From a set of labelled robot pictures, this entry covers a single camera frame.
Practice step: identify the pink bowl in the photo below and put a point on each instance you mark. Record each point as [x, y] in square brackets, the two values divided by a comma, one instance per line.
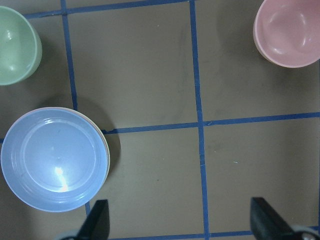
[287, 32]

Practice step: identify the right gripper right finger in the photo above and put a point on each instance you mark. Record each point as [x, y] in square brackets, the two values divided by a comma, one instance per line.
[267, 224]

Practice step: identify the blue plate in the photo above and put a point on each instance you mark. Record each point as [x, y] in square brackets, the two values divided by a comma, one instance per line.
[25, 188]

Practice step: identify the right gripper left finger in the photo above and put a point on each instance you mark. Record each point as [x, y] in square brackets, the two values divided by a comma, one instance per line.
[97, 224]

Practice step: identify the green bowl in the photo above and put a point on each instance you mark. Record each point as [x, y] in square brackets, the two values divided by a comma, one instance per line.
[20, 47]

